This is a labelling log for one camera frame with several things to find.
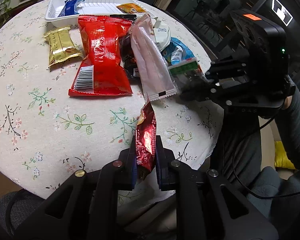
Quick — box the small red checkered snack packet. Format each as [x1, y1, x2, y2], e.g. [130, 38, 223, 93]
[135, 99, 157, 180]

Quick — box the pale pink long pack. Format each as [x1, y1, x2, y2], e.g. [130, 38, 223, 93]
[129, 14, 177, 101]

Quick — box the light blue snack bag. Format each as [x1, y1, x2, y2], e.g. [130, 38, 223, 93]
[161, 37, 194, 65]

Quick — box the large red snack bag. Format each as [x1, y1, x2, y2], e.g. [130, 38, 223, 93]
[68, 15, 133, 97]

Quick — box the white long snack pack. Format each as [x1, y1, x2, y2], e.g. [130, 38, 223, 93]
[153, 20, 171, 51]

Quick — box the black cookie snack pack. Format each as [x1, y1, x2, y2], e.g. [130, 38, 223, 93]
[110, 13, 142, 81]

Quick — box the gold snack packet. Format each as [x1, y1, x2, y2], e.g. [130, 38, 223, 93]
[43, 25, 84, 71]

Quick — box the orange yellow snack packet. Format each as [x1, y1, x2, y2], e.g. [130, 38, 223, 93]
[117, 3, 146, 14]

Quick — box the green seaweed snack bag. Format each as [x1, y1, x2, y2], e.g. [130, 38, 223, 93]
[168, 57, 204, 92]

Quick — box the person's right hand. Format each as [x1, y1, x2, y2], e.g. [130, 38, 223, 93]
[282, 96, 293, 109]

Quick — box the white plastic tray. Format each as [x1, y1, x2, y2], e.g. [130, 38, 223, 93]
[45, 0, 158, 27]

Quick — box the black camera box orange sticker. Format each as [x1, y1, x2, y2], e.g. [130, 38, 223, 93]
[230, 9, 288, 59]

